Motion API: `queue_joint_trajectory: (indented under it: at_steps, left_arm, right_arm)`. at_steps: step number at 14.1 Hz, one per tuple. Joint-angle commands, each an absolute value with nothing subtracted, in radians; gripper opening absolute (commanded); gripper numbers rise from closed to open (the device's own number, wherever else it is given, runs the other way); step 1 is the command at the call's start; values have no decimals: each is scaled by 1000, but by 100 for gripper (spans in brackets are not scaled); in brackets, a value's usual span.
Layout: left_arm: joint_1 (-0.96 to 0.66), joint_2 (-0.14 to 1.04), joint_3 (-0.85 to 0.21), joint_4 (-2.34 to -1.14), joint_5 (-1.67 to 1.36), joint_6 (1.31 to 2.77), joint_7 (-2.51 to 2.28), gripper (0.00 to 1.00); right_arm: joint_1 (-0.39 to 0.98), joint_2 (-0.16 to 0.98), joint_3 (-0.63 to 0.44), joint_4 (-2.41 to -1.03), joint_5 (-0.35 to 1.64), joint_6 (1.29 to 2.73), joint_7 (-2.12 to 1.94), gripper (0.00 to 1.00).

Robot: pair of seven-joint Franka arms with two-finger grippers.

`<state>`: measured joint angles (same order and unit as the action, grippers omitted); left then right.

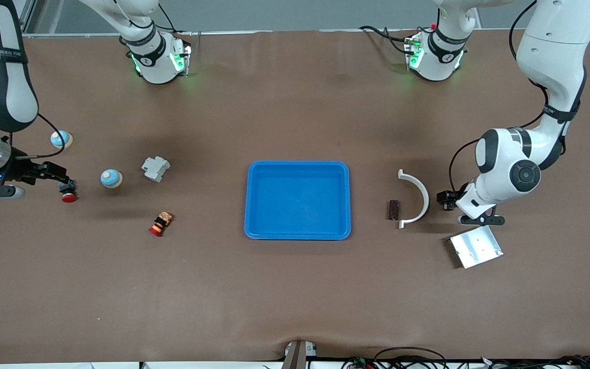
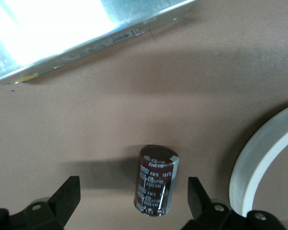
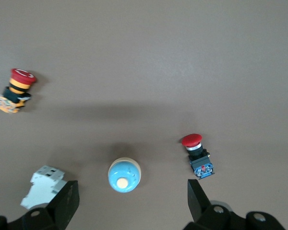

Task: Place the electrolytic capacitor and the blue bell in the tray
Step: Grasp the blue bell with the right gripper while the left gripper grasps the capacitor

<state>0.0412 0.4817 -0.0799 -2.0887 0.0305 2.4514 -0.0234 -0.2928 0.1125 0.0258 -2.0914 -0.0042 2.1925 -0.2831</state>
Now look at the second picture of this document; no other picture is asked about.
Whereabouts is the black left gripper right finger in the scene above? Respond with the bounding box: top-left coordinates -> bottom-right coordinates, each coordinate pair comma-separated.
182,176 -> 288,230

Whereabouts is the white half-ring pipe clamp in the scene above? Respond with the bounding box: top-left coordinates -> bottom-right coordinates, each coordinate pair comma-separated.
229,103 -> 288,218

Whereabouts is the silver metal plate box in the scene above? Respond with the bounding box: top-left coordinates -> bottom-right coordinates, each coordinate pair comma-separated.
0,0 -> 196,87

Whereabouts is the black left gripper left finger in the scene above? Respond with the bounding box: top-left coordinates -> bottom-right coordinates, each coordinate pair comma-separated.
0,176 -> 81,230

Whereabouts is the dark brown electrolytic capacitor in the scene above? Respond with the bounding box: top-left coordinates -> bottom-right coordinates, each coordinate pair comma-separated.
133,145 -> 179,217

